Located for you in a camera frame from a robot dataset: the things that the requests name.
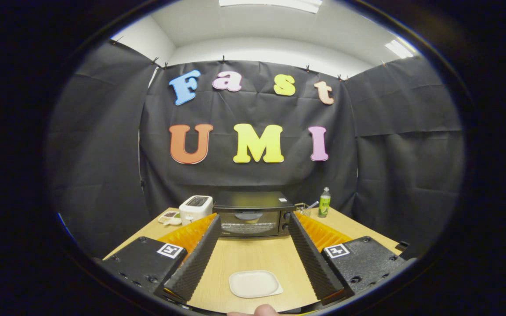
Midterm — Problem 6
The long ceiling light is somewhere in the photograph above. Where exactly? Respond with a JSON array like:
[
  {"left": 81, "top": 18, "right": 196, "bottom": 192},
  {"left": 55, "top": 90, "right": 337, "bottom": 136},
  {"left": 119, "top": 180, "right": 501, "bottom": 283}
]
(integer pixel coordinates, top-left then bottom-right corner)
[{"left": 219, "top": 0, "right": 323, "bottom": 14}]

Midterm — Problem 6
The small ceiling light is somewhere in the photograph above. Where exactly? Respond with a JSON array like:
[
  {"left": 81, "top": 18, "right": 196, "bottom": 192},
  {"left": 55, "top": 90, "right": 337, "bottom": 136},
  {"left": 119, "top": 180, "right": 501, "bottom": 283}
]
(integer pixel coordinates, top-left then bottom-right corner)
[{"left": 385, "top": 39, "right": 414, "bottom": 59}]

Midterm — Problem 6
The black backdrop cloth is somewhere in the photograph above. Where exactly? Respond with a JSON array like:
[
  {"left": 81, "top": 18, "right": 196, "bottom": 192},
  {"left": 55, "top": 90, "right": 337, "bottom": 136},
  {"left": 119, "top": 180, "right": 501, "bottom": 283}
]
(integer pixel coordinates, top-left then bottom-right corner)
[{"left": 44, "top": 39, "right": 466, "bottom": 259}]

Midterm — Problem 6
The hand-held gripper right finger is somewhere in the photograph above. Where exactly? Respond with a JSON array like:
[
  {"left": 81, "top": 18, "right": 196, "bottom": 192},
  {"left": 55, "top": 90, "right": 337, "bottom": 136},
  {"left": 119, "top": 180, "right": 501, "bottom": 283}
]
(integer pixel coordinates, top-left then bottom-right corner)
[{"left": 288, "top": 212, "right": 412, "bottom": 305}]

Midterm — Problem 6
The white bread toaster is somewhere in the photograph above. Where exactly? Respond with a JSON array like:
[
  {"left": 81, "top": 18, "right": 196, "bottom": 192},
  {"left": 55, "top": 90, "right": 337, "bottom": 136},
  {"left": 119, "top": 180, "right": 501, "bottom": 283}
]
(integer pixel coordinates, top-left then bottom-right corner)
[{"left": 178, "top": 195, "right": 213, "bottom": 226}]

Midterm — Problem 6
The small snack tray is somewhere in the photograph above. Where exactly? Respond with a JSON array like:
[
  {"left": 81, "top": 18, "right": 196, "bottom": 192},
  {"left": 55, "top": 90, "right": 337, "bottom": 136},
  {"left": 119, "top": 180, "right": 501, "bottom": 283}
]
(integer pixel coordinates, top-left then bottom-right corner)
[{"left": 158, "top": 211, "right": 182, "bottom": 226}]

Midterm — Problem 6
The green drink bottle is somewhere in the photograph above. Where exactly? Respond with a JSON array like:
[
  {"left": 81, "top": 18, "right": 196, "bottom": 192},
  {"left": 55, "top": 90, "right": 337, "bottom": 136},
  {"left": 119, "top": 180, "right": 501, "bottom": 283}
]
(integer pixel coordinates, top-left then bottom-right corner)
[{"left": 318, "top": 187, "right": 331, "bottom": 219}]

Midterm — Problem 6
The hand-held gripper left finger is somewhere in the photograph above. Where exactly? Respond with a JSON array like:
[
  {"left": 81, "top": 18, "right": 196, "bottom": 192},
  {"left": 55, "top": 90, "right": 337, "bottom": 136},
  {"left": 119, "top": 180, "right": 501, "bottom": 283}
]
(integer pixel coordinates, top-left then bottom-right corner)
[{"left": 99, "top": 214, "right": 221, "bottom": 303}]

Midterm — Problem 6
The white square plate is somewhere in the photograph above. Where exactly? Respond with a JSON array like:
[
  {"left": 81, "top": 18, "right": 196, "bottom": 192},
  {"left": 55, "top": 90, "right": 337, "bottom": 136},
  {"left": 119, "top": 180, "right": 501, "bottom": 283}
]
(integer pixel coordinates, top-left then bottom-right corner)
[{"left": 229, "top": 270, "right": 284, "bottom": 299}]

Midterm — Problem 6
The black toaster oven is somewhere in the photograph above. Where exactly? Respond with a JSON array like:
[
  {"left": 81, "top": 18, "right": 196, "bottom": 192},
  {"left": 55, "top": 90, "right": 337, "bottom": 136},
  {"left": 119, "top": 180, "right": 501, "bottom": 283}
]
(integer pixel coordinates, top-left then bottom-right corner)
[{"left": 212, "top": 191, "right": 296, "bottom": 238}]

